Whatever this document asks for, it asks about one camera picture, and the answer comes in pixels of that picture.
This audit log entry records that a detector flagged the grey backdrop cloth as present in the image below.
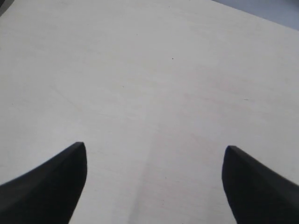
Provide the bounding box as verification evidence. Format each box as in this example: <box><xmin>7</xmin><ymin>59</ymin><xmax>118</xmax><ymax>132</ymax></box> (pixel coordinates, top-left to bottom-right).
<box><xmin>217</xmin><ymin>0</ymin><xmax>299</xmax><ymax>30</ymax></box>

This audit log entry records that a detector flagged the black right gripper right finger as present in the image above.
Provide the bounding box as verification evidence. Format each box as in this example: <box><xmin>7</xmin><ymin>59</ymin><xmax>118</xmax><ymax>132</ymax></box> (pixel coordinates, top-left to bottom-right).
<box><xmin>221</xmin><ymin>146</ymin><xmax>299</xmax><ymax>224</ymax></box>

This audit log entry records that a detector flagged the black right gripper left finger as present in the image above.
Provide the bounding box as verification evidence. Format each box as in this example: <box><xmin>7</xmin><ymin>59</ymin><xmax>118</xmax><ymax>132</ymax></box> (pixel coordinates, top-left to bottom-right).
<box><xmin>0</xmin><ymin>142</ymin><xmax>87</xmax><ymax>224</ymax></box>

